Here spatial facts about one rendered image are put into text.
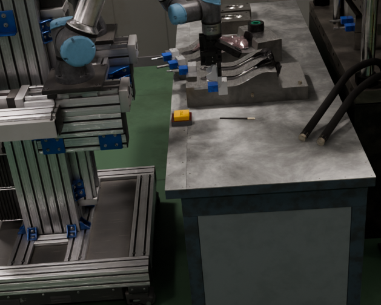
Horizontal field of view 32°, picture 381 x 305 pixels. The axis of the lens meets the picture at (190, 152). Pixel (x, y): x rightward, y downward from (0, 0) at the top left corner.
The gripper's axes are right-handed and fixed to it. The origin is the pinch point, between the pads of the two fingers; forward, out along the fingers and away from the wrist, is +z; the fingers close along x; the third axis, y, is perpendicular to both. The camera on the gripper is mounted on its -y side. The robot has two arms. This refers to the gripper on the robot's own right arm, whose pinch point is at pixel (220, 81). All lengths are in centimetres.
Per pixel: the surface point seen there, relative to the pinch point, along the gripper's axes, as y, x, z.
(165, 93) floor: 39, -204, 95
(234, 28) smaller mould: -10, -96, 12
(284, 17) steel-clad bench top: -39, -116, 15
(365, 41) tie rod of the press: -61, -22, -4
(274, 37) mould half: -27, -56, 4
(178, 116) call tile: 17.2, 5.3, 11.4
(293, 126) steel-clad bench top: -26.6, 13.4, 14.9
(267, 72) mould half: -19.2, -10.0, 1.9
